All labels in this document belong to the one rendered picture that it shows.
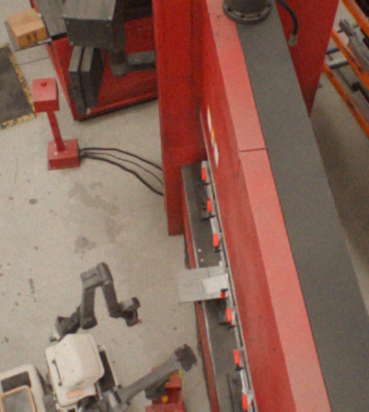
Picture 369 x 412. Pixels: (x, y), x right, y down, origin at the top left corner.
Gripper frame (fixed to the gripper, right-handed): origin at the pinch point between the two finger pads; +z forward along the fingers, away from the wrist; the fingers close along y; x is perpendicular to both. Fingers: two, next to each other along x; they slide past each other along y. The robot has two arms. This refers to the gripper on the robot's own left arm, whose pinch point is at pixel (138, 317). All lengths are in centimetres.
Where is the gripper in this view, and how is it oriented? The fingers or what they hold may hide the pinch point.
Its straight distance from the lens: 339.8
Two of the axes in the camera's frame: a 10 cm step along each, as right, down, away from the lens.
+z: 4.3, 3.3, 8.4
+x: -8.3, 5.1, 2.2
